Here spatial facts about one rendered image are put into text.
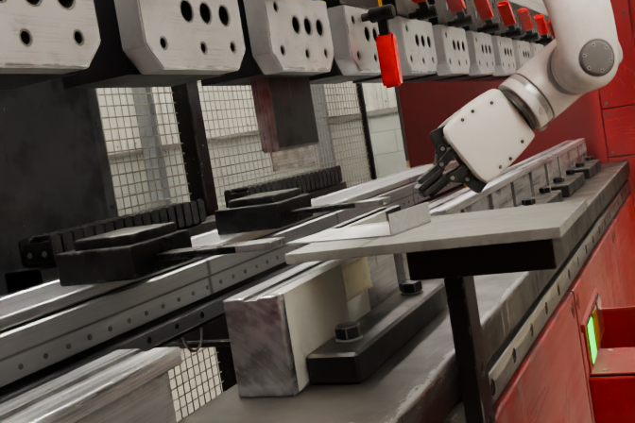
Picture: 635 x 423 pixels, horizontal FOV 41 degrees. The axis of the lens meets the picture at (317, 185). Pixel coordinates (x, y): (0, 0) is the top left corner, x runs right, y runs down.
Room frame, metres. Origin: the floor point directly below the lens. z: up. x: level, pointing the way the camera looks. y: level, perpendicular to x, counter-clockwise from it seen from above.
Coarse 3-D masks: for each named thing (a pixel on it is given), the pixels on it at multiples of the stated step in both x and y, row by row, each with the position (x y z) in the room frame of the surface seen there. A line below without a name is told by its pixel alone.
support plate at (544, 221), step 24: (432, 216) 0.94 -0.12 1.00; (456, 216) 0.91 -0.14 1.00; (480, 216) 0.87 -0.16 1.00; (504, 216) 0.84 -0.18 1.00; (528, 216) 0.81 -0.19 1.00; (552, 216) 0.78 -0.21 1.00; (576, 216) 0.81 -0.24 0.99; (360, 240) 0.84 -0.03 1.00; (384, 240) 0.81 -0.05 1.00; (408, 240) 0.78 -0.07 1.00; (432, 240) 0.76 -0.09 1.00; (456, 240) 0.75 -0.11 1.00; (480, 240) 0.74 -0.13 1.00; (504, 240) 0.74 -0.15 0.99; (528, 240) 0.73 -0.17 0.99
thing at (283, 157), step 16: (256, 80) 0.87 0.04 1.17; (272, 80) 0.87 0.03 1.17; (288, 80) 0.91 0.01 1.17; (304, 80) 0.94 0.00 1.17; (256, 96) 0.87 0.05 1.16; (272, 96) 0.87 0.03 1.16; (288, 96) 0.90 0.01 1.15; (304, 96) 0.94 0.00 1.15; (256, 112) 0.87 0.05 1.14; (272, 112) 0.87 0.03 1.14; (288, 112) 0.90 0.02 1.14; (304, 112) 0.93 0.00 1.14; (272, 128) 0.87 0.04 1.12; (288, 128) 0.89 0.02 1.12; (304, 128) 0.93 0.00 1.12; (272, 144) 0.87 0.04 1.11; (288, 144) 0.89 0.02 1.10; (304, 144) 0.92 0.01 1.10; (272, 160) 0.87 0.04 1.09; (288, 160) 0.90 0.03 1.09; (304, 160) 0.94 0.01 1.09
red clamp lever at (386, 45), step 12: (372, 12) 1.02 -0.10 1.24; (384, 12) 1.01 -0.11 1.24; (384, 24) 1.02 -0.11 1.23; (384, 36) 1.02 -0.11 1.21; (384, 48) 1.02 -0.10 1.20; (396, 48) 1.02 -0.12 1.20; (384, 60) 1.02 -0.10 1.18; (396, 60) 1.02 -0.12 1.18; (384, 72) 1.02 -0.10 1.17; (396, 72) 1.02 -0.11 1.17; (384, 84) 1.03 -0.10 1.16; (396, 84) 1.02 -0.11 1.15
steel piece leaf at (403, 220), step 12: (420, 204) 0.88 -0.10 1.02; (396, 216) 0.84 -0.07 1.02; (408, 216) 0.86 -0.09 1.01; (420, 216) 0.88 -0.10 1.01; (360, 228) 0.92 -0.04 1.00; (372, 228) 0.90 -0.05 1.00; (384, 228) 0.89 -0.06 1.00; (396, 228) 0.84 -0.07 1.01; (408, 228) 0.86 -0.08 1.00; (324, 240) 0.87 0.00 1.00; (336, 240) 0.86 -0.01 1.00
